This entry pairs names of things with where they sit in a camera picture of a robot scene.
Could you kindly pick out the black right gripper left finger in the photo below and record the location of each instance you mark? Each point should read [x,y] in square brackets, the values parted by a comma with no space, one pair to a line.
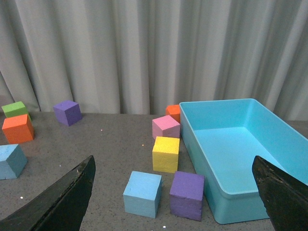
[61,207]

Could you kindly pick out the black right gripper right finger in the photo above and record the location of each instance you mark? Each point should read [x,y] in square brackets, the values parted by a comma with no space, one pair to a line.
[284,197]

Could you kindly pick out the light blue foam cube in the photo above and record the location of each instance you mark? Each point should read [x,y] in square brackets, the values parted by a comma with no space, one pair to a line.
[12,161]
[142,194]

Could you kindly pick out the light blue plastic bin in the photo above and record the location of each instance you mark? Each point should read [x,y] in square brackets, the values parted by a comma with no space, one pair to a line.
[223,138]

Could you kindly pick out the orange foam cube at left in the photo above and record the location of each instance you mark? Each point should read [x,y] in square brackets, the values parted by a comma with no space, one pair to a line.
[18,129]

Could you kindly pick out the purple foam cube at back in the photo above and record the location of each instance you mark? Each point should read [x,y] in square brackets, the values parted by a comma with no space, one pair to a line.
[67,112]

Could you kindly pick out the purple foam cube near bin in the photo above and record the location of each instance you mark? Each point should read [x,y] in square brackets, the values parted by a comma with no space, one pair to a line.
[186,195]

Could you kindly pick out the green foam cube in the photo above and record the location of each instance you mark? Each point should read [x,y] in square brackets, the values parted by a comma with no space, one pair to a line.
[16,112]

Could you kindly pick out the yellow foam cube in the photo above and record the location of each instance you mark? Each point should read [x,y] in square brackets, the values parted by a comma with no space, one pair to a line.
[165,154]

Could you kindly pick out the pink foam cube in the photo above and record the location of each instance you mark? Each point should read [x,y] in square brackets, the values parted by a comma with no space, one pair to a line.
[165,126]

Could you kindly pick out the orange foam cube by bin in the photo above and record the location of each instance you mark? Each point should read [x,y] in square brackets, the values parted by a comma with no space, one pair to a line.
[174,112]

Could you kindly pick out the grey pleated curtain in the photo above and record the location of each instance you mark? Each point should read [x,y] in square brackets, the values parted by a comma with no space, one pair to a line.
[139,56]

